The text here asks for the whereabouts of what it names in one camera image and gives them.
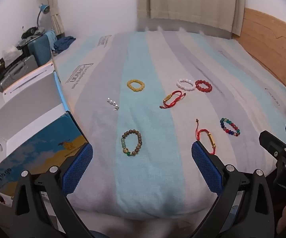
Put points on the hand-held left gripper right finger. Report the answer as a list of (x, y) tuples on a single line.
[(205, 168)]

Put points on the teal suitcase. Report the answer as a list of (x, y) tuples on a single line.
[(40, 47)]

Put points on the wooden headboard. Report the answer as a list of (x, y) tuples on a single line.
[(269, 42)]

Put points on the grey suitcase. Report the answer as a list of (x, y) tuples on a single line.
[(19, 69)]

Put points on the pearl pin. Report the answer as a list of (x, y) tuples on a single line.
[(112, 102)]

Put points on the striped bedsheet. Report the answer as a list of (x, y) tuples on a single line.
[(157, 54)]

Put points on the wide beige curtain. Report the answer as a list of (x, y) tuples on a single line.
[(182, 0)]

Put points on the white cardboard box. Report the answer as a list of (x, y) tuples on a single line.
[(34, 109)]

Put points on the brown clutter pile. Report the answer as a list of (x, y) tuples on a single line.
[(0, 67)]

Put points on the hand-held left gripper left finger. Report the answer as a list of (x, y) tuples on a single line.
[(78, 168)]

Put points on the blue desk lamp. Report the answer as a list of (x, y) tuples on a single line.
[(43, 8)]

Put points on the black bag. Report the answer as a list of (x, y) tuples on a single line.
[(31, 32)]

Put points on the light blue towel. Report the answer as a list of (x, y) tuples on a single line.
[(50, 37)]

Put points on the white plastic bag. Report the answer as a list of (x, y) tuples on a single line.
[(11, 53)]

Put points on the dark blue clothes pile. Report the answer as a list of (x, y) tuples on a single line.
[(63, 43)]

